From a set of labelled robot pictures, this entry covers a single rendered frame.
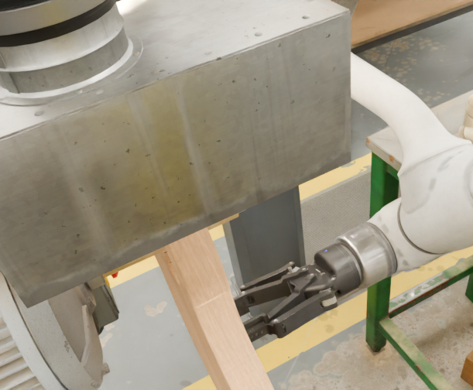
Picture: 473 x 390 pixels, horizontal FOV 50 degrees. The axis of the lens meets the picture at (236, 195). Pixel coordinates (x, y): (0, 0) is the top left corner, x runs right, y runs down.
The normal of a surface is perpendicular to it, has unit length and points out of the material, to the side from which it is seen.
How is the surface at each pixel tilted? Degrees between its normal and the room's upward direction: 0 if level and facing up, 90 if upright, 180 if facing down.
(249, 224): 90
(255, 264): 90
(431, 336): 0
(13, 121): 0
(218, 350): 56
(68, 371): 87
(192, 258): 63
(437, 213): 87
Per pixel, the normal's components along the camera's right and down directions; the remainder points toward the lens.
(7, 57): -0.32, 0.66
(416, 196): -0.97, 0.15
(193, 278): 0.39, 0.33
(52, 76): 0.19, 0.62
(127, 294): -0.15, -0.74
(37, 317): 0.26, 0.00
